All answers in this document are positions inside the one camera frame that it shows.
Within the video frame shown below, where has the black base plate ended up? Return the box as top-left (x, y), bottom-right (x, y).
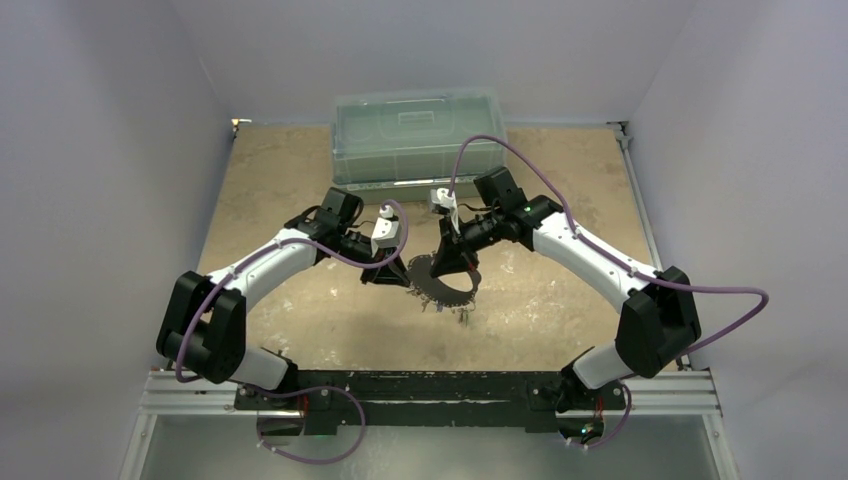
top-left (235, 370), bottom-right (627, 436)

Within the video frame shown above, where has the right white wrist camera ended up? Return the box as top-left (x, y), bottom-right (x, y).
top-left (428, 188), bottom-right (460, 233)

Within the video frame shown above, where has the aluminium frame rail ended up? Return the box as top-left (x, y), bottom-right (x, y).
top-left (120, 370), bottom-right (739, 479)

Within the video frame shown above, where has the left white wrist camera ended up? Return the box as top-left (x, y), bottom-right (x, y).
top-left (370, 204), bottom-right (402, 255)

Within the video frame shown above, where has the right side aluminium rail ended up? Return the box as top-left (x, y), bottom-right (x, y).
top-left (608, 121), bottom-right (693, 371)

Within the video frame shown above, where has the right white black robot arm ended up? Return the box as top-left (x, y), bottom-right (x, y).
top-left (425, 167), bottom-right (701, 411)

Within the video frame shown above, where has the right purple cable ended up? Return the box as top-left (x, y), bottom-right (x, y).
top-left (449, 135), bottom-right (771, 452)

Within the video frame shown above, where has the purple cable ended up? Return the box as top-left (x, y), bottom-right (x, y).
top-left (173, 198), bottom-right (411, 465)
top-left (449, 135), bottom-right (771, 452)

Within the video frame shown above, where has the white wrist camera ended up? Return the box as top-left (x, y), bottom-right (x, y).
top-left (428, 188), bottom-right (460, 233)
top-left (370, 204), bottom-right (402, 255)

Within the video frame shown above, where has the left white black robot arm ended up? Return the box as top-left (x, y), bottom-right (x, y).
top-left (155, 187), bottom-right (410, 409)

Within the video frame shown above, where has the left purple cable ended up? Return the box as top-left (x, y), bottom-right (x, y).
top-left (173, 198), bottom-right (411, 465)

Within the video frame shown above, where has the clear plastic storage box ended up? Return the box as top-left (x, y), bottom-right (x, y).
top-left (331, 87), bottom-right (507, 204)

